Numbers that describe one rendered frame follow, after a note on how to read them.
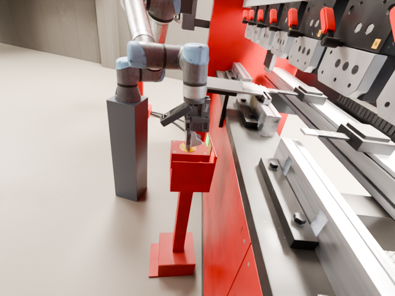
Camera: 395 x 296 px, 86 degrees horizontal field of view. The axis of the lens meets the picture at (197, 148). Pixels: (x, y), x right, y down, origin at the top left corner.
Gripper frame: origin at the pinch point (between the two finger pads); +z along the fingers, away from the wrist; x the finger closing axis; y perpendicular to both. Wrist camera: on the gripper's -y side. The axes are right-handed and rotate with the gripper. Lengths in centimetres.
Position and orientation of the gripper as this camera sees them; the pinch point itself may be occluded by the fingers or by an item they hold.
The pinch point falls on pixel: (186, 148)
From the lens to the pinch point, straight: 79.9
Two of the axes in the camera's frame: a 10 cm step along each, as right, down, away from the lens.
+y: 9.9, -0.2, 1.2
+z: -0.5, 8.4, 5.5
